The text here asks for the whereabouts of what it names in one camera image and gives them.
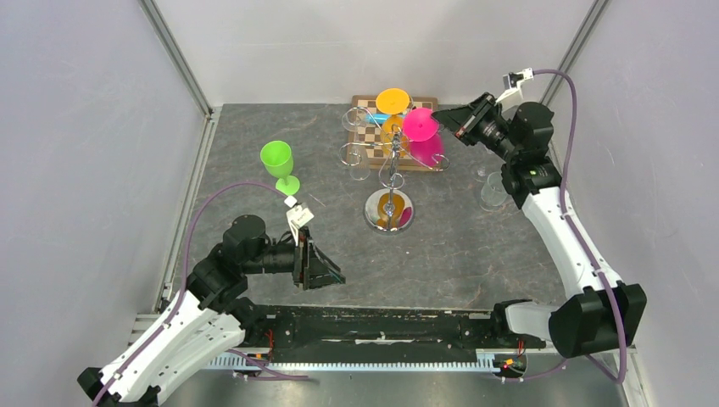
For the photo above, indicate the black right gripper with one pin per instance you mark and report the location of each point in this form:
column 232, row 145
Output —
column 473, row 114

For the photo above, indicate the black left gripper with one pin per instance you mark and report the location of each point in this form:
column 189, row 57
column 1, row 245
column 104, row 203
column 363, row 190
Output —
column 313, row 268

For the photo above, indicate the pink plastic wine glass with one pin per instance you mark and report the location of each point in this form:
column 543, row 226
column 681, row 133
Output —
column 422, row 130

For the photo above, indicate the clear wine glass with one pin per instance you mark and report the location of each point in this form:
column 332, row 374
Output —
column 480, row 171
column 353, row 153
column 493, row 194

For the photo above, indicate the clear wine glass front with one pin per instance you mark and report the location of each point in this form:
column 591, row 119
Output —
column 493, row 194

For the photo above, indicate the chrome wine glass rack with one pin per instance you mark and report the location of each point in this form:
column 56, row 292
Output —
column 389, row 210

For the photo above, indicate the clear wine glass back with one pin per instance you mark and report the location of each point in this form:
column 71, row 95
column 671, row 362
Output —
column 353, row 153

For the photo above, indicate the green plastic wine glass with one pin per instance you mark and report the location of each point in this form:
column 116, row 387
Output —
column 277, row 158

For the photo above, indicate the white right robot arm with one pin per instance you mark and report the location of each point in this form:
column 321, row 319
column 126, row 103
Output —
column 601, row 312

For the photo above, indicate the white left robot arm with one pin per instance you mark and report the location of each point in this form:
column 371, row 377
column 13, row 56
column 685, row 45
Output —
column 210, row 316

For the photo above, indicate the orange plastic wine glass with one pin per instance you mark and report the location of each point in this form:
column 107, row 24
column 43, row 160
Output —
column 393, row 102

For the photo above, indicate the wooden chess board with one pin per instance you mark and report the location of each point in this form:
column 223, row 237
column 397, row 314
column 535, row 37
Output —
column 371, row 133

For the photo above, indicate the blue cylindrical tube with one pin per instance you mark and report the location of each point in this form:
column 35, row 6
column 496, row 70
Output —
column 381, row 119

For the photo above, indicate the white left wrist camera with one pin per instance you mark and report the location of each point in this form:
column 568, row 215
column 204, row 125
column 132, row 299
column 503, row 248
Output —
column 298, row 215

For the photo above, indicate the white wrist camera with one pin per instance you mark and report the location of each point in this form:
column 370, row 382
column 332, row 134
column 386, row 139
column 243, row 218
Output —
column 298, row 215
column 512, row 95

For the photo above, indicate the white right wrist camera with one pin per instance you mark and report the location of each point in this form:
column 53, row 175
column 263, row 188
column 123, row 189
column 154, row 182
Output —
column 512, row 95

